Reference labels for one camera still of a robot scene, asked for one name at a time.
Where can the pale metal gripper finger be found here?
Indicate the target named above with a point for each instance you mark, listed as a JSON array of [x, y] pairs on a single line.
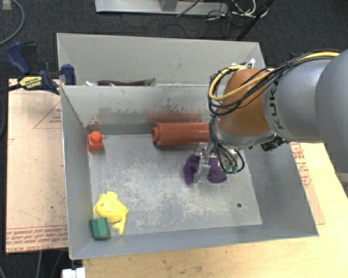
[[202, 166]]

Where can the purple cloth toy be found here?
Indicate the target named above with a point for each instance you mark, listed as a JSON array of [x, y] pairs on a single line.
[[217, 174]]

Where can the red-brown cylinder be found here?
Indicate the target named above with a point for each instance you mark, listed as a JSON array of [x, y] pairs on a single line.
[[182, 133]]

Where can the grey metal bin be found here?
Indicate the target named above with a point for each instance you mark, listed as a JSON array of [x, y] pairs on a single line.
[[168, 190]]

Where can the yellow toy fish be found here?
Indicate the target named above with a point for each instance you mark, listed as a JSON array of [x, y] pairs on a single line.
[[110, 208]]

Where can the orange block with peg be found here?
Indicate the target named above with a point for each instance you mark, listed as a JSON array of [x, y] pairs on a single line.
[[95, 143]]

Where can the purple toy eggplant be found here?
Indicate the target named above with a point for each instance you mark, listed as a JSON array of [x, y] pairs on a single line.
[[121, 82]]

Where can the green cylinder block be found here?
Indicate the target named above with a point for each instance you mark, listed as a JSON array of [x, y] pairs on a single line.
[[100, 228]]

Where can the brown cardboard board red print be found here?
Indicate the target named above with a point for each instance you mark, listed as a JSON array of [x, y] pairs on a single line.
[[34, 166]]

